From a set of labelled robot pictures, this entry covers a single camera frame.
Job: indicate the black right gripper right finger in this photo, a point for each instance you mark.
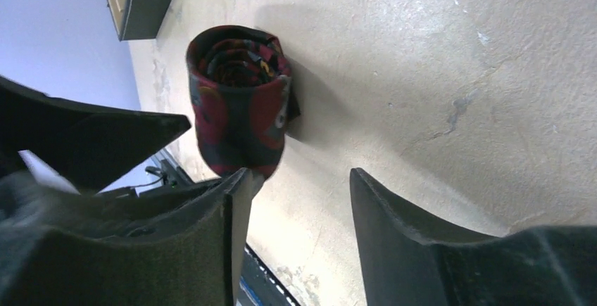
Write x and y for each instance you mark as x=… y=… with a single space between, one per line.
x=409 y=256

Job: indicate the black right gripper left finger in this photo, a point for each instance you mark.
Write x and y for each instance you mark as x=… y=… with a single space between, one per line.
x=60 y=248

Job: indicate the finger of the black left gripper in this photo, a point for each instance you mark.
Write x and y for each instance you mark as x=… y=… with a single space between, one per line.
x=89 y=145

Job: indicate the dark red patterned tie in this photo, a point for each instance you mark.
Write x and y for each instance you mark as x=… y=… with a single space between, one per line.
x=243 y=98

